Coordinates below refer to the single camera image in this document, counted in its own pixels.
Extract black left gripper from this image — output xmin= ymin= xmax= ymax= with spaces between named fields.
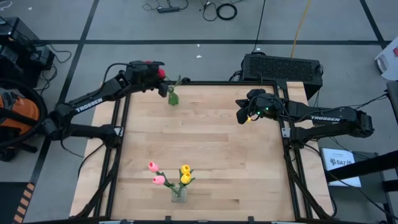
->
xmin=124 ymin=60 xmax=170 ymax=98

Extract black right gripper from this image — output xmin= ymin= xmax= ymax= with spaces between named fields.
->
xmin=234 ymin=88 xmax=282 ymax=126

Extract green glass vase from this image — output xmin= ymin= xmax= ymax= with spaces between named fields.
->
xmin=167 ymin=86 xmax=180 ymax=106

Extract pink artificial tulip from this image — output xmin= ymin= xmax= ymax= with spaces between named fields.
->
xmin=147 ymin=161 xmax=180 ymax=195
xmin=152 ymin=174 xmax=180 ymax=194

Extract yellow artificial tulip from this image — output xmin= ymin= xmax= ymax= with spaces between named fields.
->
xmin=178 ymin=171 xmax=197 ymax=192
xmin=178 ymin=164 xmax=195 ymax=190

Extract clear cut-glass vase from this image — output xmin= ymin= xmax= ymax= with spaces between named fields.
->
xmin=170 ymin=185 xmax=188 ymax=203

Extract black computer case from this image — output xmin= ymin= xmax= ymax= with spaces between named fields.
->
xmin=241 ymin=53 xmax=323 ymax=100

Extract black power strip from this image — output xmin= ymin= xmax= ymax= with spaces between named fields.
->
xmin=157 ymin=6 xmax=181 ymax=14

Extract white paper sign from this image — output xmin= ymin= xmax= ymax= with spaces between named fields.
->
xmin=322 ymin=147 xmax=363 ymax=187

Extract orange vacuum cleaner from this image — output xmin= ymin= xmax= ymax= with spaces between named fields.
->
xmin=0 ymin=77 xmax=49 ymax=149

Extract white plastic device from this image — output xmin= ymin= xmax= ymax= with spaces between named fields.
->
xmin=374 ymin=45 xmax=398 ymax=81

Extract black equipment box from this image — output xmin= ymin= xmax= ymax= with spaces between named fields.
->
xmin=0 ymin=17 xmax=55 ymax=88

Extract dark grey side cart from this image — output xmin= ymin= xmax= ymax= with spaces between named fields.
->
xmin=325 ymin=151 xmax=398 ymax=224

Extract black aluminium table frame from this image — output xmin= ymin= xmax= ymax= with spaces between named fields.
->
xmin=74 ymin=81 xmax=338 ymax=224

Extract black hanging cable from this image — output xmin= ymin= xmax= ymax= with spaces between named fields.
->
xmin=251 ymin=0 xmax=267 ymax=54

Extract yellow hanging cable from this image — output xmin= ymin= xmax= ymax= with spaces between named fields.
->
xmin=290 ymin=0 xmax=313 ymax=58

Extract coiled black cable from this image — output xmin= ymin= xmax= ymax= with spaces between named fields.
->
xmin=216 ymin=2 xmax=238 ymax=21

